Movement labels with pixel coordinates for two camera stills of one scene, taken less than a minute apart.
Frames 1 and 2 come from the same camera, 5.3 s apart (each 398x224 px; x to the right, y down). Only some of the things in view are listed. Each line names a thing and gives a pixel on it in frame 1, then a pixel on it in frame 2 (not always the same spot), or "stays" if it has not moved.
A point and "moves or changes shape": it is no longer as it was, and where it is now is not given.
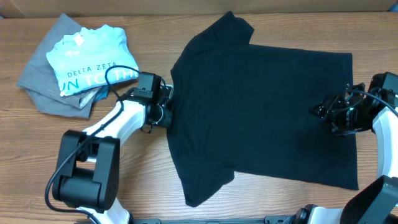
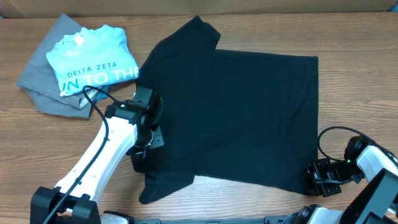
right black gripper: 331,110 to 319,175
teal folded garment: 102,93 stays
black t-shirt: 244,107 moves or changes shape
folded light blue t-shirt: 87,59 stays
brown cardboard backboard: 51,9 stays
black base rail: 273,219 stays
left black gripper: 168,119 to 158,142
